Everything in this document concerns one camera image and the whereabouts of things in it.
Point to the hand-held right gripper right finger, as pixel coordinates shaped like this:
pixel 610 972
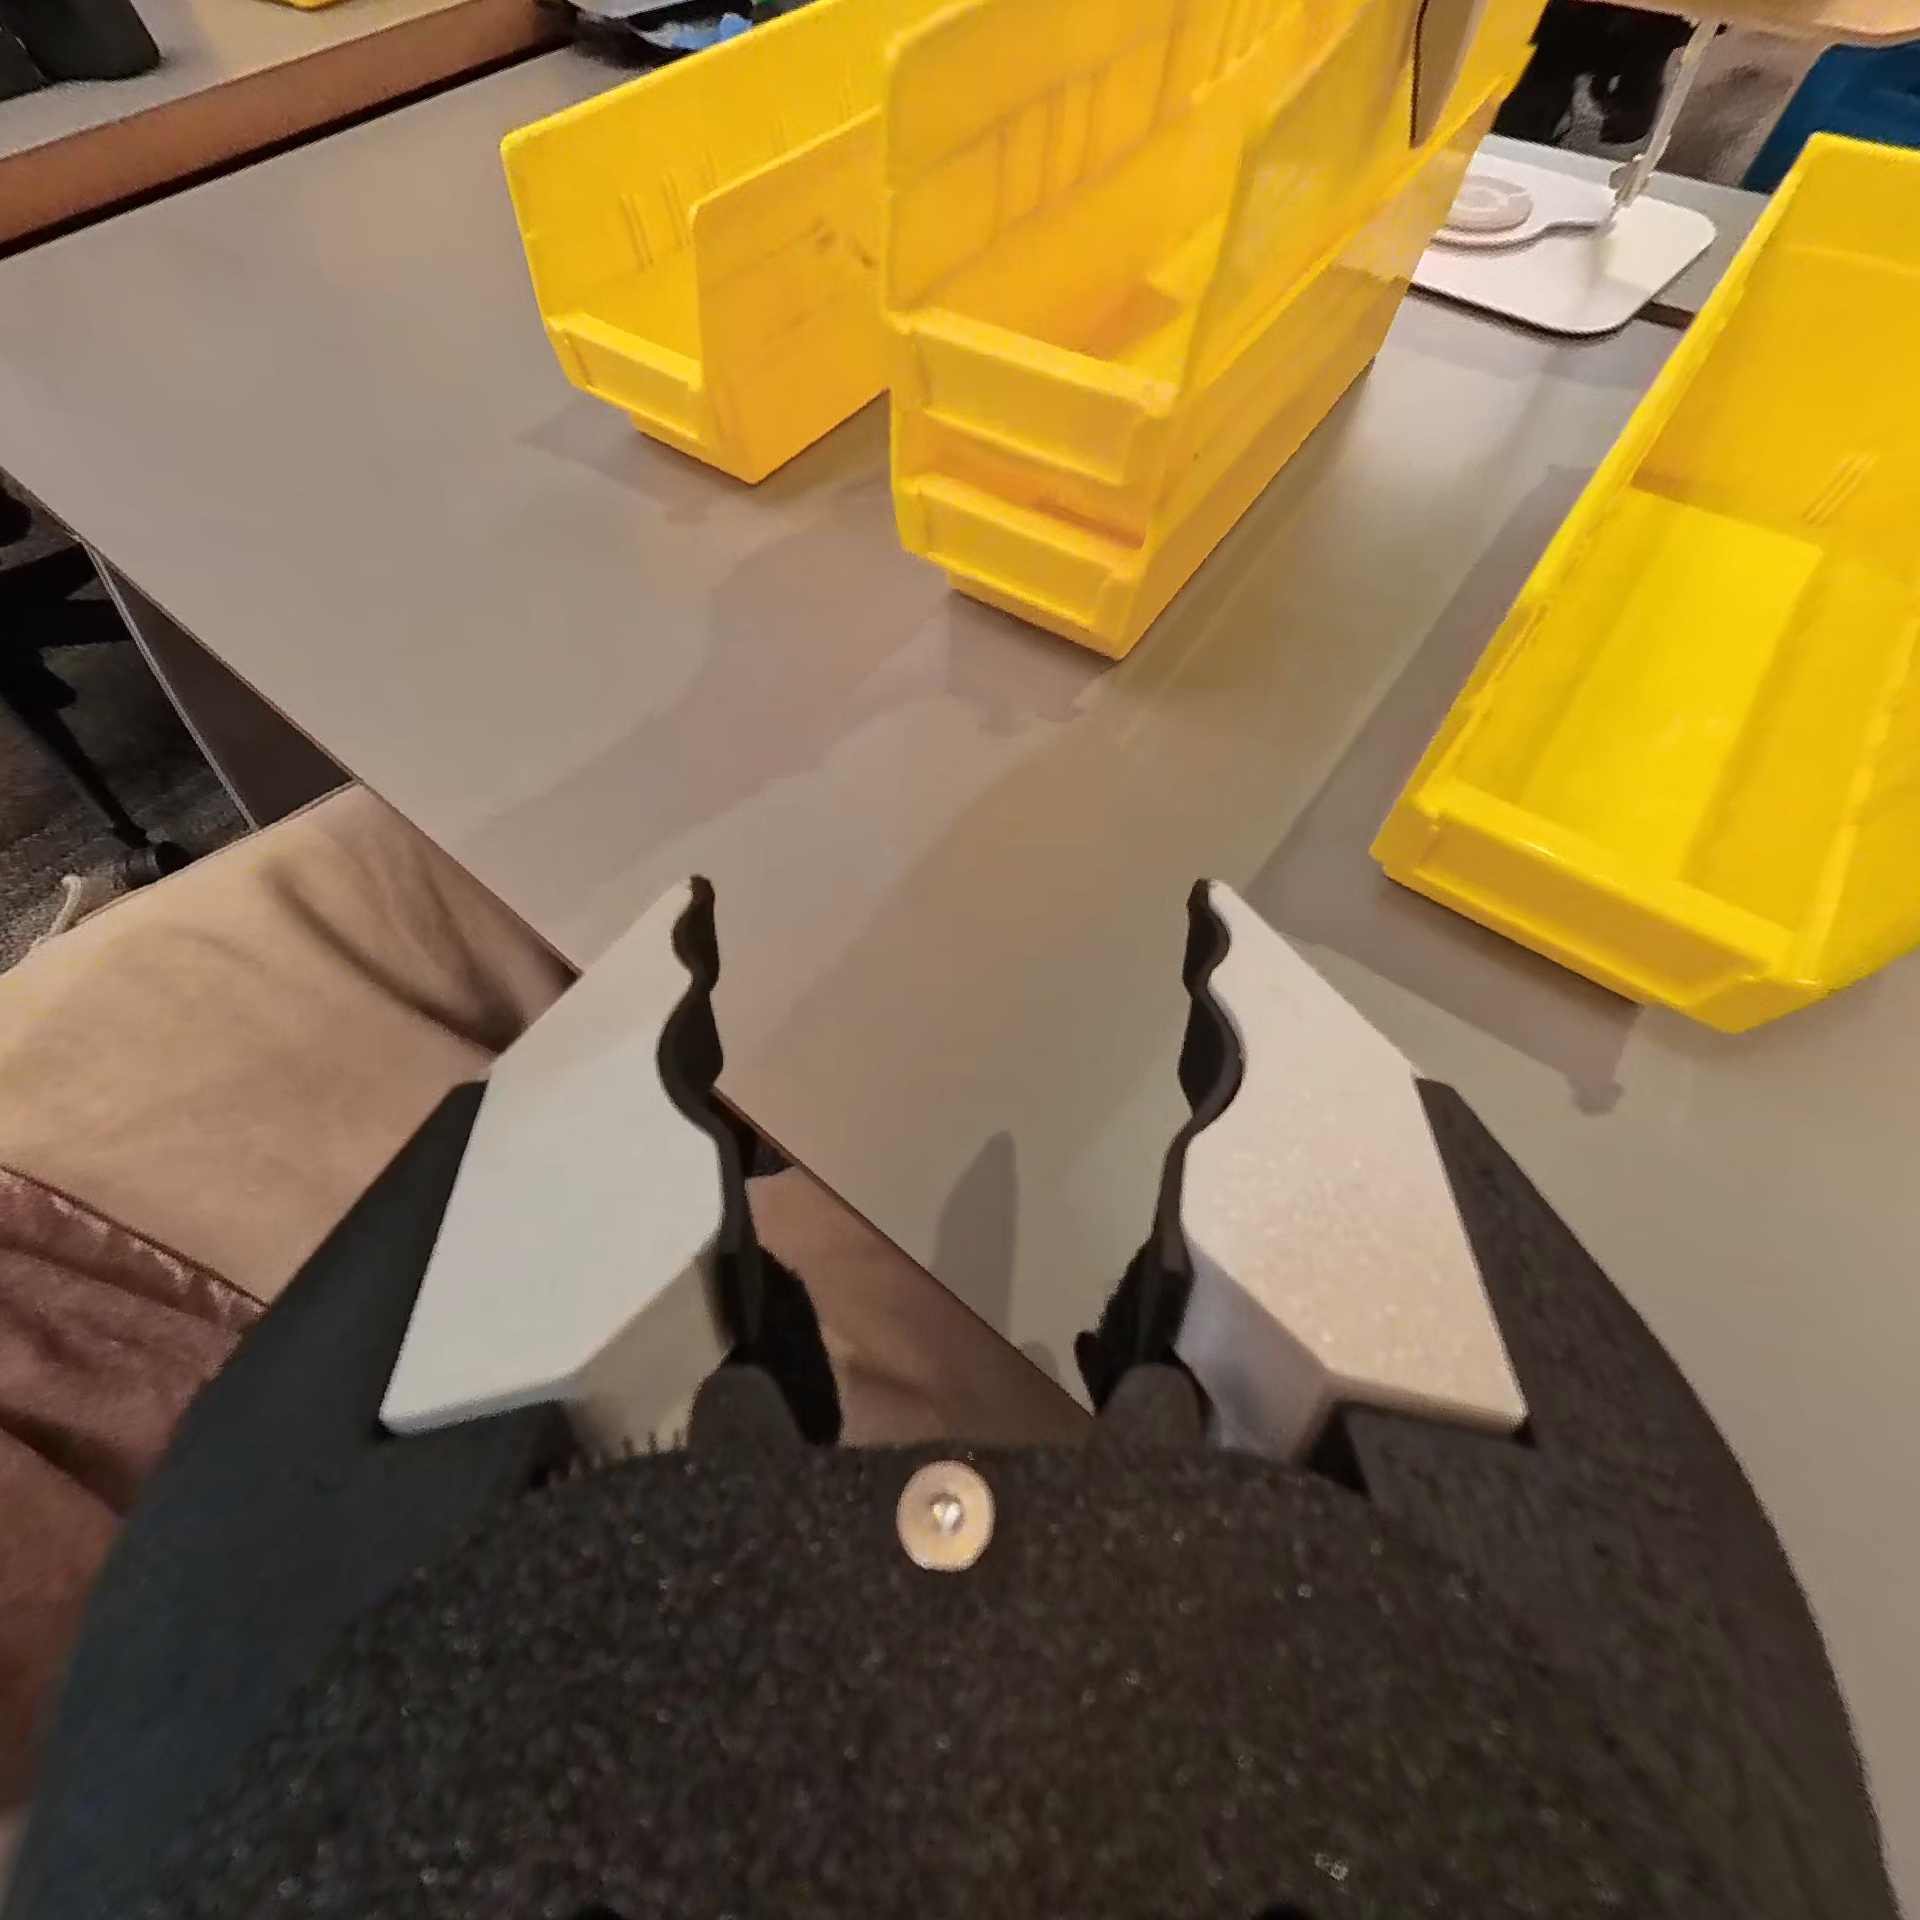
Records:
pixel 1335 1231

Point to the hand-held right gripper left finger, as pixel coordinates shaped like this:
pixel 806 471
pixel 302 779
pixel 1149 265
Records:
pixel 571 1231

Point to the grey desk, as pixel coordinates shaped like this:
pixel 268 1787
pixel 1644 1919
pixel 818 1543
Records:
pixel 451 525

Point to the brown wooden desk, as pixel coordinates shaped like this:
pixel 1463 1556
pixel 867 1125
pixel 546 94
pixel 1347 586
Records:
pixel 224 60

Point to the person's beige trousers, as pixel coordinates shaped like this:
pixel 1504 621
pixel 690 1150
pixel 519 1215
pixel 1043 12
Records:
pixel 224 1021

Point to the person's brown top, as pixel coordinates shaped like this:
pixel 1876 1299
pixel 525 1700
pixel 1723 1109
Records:
pixel 91 1350

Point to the black pouch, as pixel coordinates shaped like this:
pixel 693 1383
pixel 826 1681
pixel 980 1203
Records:
pixel 661 14

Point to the teal blue container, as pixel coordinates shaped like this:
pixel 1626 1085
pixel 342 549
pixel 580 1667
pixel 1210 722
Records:
pixel 1845 90

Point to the black box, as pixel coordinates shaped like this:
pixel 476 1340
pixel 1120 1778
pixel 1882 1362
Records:
pixel 77 38

